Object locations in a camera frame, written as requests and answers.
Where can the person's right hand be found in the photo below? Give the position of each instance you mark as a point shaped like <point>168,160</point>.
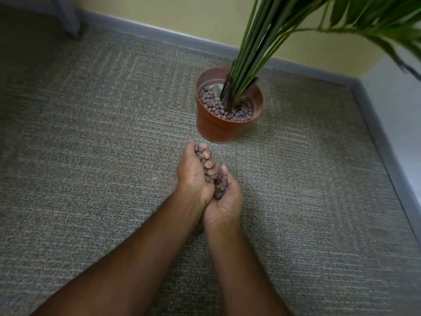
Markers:
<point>227,202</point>

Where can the terracotta plastic plant pot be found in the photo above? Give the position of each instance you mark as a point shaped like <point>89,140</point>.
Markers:
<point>215,126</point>

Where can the green palm plant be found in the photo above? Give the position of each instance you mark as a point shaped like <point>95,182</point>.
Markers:
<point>259,39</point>

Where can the person's right forearm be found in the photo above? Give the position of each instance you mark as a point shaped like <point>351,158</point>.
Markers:
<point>241,273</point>

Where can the person's left forearm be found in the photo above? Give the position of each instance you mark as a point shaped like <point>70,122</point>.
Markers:
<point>131,263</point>

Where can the person's left hand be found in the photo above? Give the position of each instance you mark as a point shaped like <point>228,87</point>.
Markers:
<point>189,176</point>

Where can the handful of brown clay pebbles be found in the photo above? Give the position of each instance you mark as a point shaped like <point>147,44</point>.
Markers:
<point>212,177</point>

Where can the grey furniture leg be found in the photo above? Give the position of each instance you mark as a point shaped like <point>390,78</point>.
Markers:
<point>67,16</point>

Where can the person's left fingers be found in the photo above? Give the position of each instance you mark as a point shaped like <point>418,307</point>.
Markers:
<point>206,156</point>

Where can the person's right fingers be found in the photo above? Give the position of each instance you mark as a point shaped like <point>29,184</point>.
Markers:
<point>224,172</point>

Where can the bed of clay pebbles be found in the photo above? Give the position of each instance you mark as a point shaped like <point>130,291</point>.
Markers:
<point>241,113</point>

